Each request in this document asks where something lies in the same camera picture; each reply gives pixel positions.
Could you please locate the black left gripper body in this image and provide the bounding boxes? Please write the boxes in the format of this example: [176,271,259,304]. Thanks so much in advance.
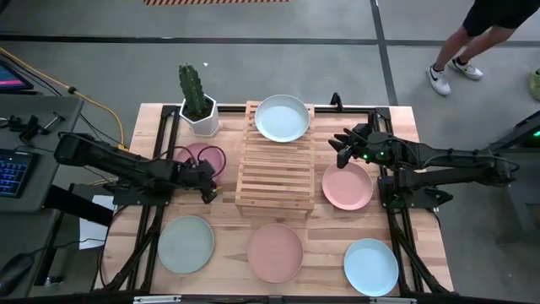
[175,159,219,193]

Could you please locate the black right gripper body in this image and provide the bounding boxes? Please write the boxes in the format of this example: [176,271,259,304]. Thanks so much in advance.
[348,122,396,165]

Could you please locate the dark pink plate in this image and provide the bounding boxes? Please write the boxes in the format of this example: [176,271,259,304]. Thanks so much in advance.
[175,141,228,187]

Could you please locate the grey-green plate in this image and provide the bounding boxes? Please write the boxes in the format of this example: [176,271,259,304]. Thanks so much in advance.
[157,214,216,275]

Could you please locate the slatted wooden shelf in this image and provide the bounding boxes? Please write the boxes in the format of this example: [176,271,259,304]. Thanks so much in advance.
[234,100,316,220]

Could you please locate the light blue plate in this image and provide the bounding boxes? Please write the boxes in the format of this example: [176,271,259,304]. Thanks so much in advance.
[343,237,400,298]
[254,94,311,144]

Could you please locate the green cactus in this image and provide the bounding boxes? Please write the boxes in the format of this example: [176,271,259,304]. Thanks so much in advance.
[178,62,208,118]

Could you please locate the white shoe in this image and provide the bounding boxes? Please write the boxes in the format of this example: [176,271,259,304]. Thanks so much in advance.
[447,57,484,82]
[425,63,452,97]

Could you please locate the white paper sheet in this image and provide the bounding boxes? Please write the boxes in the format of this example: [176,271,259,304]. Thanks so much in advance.
[78,193,117,251]

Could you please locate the black flat panel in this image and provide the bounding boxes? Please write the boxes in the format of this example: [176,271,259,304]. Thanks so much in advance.
[44,183,115,227]

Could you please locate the grey side desk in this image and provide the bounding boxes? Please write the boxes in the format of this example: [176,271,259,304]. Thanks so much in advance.
[0,95,85,299]

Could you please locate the person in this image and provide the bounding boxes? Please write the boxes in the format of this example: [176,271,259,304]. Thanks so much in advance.
[424,0,540,97]

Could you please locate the black clamp tool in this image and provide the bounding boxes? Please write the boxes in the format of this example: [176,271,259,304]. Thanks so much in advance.
[6,111,67,143]

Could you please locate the yellow-green object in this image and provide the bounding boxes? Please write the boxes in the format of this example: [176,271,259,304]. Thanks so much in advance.
[529,68,540,102]

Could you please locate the black backlit keyboard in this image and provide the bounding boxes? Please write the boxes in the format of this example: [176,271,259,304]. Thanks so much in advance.
[0,148,37,199]

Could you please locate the black computer mouse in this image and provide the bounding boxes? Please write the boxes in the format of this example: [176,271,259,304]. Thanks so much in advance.
[0,252,35,296]

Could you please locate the yellow cable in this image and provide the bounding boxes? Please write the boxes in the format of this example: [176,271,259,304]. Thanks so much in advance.
[0,46,127,151]

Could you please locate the silver metal bracket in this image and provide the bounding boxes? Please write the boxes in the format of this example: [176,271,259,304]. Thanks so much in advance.
[369,296,419,304]
[132,295,182,304]

